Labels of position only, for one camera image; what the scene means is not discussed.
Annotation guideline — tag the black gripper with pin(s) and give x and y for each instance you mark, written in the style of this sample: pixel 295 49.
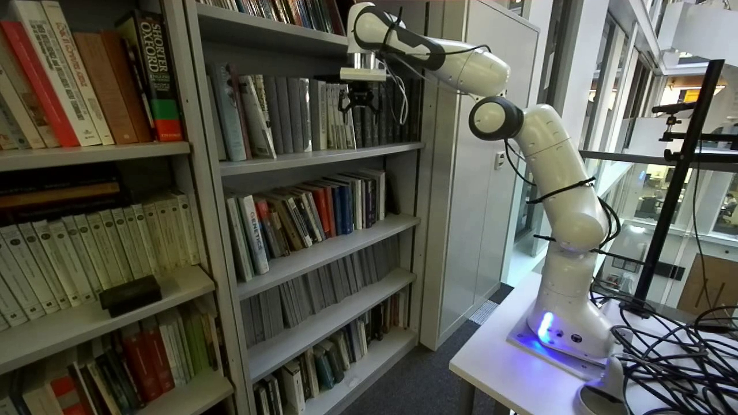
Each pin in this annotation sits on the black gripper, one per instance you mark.
pixel 360 90

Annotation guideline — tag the olive patterned book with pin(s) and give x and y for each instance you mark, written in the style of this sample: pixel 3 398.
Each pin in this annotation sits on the olive patterned book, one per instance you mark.
pixel 257 118

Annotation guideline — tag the large red book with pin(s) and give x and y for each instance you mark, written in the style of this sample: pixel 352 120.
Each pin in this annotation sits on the large red book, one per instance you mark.
pixel 41 83

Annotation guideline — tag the grey metal bookcase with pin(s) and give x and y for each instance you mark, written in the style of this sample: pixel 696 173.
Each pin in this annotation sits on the grey metal bookcase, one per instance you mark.
pixel 94 152
pixel 307 160

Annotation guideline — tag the white book blue lettering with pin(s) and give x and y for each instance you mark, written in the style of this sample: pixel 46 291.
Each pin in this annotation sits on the white book blue lettering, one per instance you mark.
pixel 254 234

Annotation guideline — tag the brown book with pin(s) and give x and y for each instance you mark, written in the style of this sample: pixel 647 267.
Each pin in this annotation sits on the brown book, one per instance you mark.
pixel 128 83

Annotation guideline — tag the white table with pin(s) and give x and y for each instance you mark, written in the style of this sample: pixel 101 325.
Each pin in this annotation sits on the white table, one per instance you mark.
pixel 500 369

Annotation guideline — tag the black leaning book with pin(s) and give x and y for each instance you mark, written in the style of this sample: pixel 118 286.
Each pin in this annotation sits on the black leaning book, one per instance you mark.
pixel 339 14

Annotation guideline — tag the black stand pole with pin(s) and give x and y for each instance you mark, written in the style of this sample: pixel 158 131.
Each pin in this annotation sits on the black stand pole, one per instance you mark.
pixel 677 186

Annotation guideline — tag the orange-brown book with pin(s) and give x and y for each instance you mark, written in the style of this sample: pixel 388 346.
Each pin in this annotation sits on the orange-brown book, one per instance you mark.
pixel 106 89

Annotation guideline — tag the white book grey lettering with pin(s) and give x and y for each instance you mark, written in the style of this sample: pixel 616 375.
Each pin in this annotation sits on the white book grey lettering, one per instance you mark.
pixel 79 73

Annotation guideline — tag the wide grey book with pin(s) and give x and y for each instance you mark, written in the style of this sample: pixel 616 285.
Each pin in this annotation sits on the wide grey book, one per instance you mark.
pixel 298 116

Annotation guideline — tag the white book with striped cover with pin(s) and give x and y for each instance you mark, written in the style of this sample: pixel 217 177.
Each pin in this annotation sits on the white book with striped cover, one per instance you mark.
pixel 342 127

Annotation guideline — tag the slim red book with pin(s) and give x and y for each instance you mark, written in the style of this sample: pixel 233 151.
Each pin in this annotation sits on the slim red book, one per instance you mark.
pixel 323 210

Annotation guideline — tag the small black box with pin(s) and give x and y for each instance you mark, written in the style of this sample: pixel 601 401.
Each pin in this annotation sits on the small black box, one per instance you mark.
pixel 129 294

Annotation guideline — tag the dark book lying flat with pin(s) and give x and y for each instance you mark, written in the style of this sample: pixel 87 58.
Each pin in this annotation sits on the dark book lying flat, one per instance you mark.
pixel 54 192

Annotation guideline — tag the grey rounded device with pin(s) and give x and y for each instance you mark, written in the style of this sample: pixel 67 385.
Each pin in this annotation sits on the grey rounded device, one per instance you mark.
pixel 603 399

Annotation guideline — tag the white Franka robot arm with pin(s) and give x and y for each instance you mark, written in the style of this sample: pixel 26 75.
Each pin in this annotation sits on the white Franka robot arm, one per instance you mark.
pixel 566 209

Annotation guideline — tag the brown cardboard box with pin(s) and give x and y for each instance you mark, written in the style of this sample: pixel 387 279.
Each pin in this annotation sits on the brown cardboard box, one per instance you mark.
pixel 712 290

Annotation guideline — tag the white book red lettering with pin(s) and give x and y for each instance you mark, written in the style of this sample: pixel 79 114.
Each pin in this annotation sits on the white book red lettering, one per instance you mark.
pixel 59 73

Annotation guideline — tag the black book green red band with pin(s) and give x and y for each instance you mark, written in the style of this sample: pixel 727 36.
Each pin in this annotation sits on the black book green red band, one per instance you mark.
pixel 158 60

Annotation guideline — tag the tall grey cabinet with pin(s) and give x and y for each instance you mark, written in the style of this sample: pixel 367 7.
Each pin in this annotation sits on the tall grey cabinet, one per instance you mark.
pixel 475 232

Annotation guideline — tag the teal book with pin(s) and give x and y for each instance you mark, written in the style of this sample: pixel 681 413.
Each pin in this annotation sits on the teal book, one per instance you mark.
pixel 226 116

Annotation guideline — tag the slim blue book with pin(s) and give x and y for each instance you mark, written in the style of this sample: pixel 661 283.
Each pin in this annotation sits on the slim blue book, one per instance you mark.
pixel 344 207

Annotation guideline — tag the dark grey hardback volume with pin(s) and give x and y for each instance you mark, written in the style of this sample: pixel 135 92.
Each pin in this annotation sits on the dark grey hardback volume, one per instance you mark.
pixel 362 133
pixel 377 131
pixel 392 116
pixel 411 111

